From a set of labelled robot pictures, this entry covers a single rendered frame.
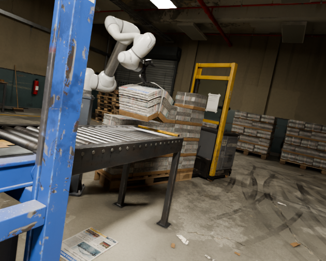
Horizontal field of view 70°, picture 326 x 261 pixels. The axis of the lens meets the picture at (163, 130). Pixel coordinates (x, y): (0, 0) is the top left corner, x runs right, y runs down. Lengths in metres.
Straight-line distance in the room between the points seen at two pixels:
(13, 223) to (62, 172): 0.17
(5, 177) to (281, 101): 8.74
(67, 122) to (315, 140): 7.03
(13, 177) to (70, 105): 0.30
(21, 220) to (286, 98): 8.80
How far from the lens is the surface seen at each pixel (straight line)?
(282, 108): 9.07
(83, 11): 0.75
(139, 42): 1.67
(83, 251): 1.80
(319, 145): 7.43
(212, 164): 3.73
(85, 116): 2.39
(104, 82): 2.44
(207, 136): 3.96
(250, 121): 7.50
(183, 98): 3.46
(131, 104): 1.85
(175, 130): 3.12
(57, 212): 0.82
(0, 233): 0.74
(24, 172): 0.89
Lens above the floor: 1.05
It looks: 6 degrees down
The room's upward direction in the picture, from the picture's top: 10 degrees clockwise
